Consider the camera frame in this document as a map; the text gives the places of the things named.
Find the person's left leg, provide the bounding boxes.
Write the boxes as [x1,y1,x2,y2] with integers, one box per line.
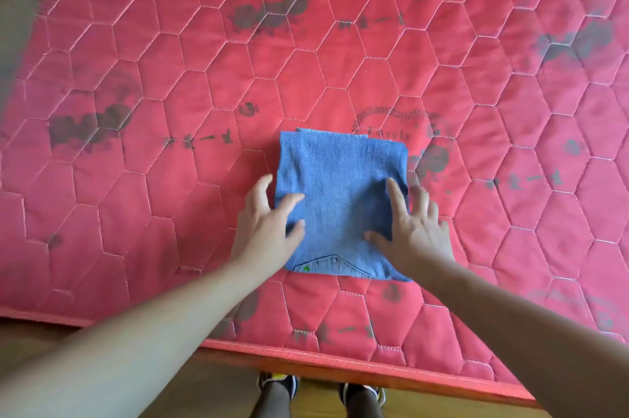
[249,381,294,418]

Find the person's black yellow right shoe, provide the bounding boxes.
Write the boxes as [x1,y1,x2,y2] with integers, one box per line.
[338,381,387,409]

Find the person's right leg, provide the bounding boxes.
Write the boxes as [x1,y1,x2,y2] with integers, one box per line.
[343,388,385,418]

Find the person's leg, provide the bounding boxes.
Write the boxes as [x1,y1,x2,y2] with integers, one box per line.
[249,381,294,418]
[343,388,385,418]

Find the person's black yellow shoe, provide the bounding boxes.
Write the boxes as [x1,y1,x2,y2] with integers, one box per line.
[338,381,387,409]
[257,371,299,402]

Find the red quilted mattress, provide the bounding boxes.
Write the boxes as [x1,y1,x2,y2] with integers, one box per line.
[0,0,629,387]

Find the person's right forearm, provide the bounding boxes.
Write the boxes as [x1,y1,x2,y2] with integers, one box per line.
[422,260,629,418]

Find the person's right hand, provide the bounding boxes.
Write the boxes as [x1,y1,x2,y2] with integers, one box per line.
[364,177,458,282]

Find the person's left hand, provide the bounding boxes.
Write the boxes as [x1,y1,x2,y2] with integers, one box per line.
[229,173,307,282]

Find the light blue jeans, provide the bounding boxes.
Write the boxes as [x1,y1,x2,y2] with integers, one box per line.
[273,127,413,283]

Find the person's left forearm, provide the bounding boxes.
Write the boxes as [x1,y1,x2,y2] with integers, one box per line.
[0,257,276,418]

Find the person's black yellow left shoe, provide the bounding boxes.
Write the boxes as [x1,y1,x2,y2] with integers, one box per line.
[257,371,299,402]

